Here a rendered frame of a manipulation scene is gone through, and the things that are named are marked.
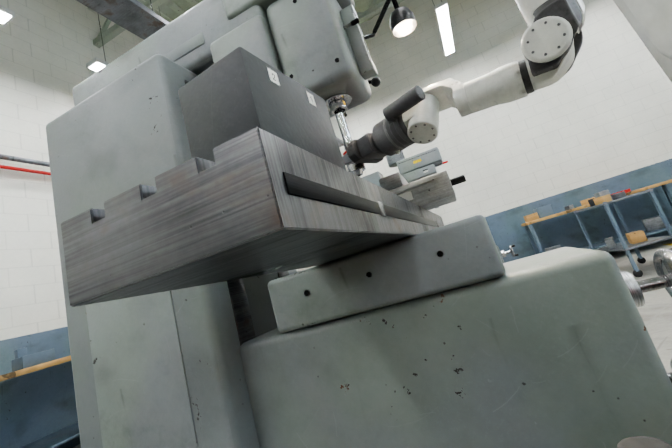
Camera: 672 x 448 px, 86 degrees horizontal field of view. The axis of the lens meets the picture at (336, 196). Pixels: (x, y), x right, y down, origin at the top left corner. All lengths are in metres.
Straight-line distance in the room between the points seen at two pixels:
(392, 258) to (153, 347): 0.61
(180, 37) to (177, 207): 1.02
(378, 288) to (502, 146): 6.94
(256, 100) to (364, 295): 0.47
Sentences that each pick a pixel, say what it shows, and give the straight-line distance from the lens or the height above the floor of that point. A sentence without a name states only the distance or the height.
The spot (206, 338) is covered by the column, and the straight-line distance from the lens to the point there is 0.92.
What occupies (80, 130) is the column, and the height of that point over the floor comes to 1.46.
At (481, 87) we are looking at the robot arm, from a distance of 0.79.
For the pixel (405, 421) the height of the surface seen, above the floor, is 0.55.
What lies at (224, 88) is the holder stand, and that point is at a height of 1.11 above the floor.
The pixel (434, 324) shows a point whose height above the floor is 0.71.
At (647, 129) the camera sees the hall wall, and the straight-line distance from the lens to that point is 8.05.
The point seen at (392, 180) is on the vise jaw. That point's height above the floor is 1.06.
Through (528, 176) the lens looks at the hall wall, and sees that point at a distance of 7.53.
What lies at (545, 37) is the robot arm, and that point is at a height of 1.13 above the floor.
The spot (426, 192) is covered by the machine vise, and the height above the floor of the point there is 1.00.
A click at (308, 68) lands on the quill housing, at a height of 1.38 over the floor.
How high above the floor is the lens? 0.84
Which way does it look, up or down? 13 degrees up
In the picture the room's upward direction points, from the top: 16 degrees counter-clockwise
